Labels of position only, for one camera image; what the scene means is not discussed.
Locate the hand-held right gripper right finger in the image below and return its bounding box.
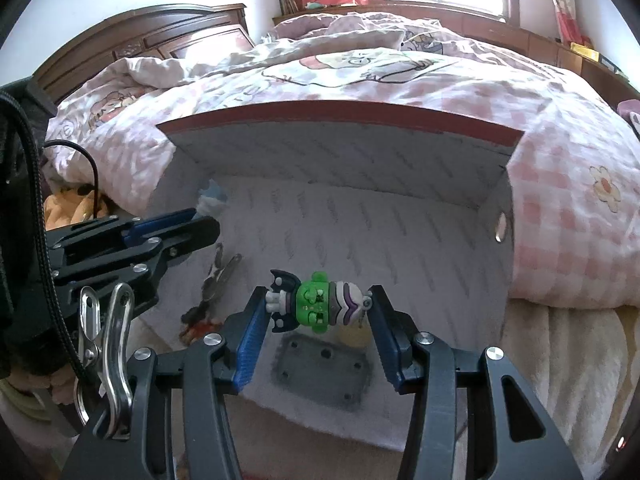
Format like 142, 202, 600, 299
367, 284, 583, 480

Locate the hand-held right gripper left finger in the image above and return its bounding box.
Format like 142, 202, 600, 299
60, 285, 271, 480

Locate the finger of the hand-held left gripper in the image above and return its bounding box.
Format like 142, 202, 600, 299
50, 217, 221, 317
47, 207, 198, 252

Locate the metal spring clamp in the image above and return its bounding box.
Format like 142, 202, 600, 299
200, 242, 243, 306

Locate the green toy figure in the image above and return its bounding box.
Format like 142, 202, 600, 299
269, 270, 375, 336

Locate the grey plastic plate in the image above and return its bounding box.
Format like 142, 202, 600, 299
270, 334, 373, 411

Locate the red cardboard box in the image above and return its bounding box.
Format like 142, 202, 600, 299
132, 100, 526, 480

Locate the orange bag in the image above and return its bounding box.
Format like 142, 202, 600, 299
44, 187, 118, 231

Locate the shiny metal clip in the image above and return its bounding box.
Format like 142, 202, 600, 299
74, 282, 136, 441

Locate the dark wooden headboard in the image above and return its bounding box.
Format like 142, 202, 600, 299
32, 2, 253, 106

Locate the pink checkered quilt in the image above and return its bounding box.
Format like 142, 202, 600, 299
45, 10, 640, 311

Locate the yellow box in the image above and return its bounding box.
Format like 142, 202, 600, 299
570, 41, 601, 61

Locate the thick black braided cable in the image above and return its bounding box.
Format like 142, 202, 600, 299
0, 92, 86, 376

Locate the thin black cable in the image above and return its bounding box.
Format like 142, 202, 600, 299
44, 141, 101, 221

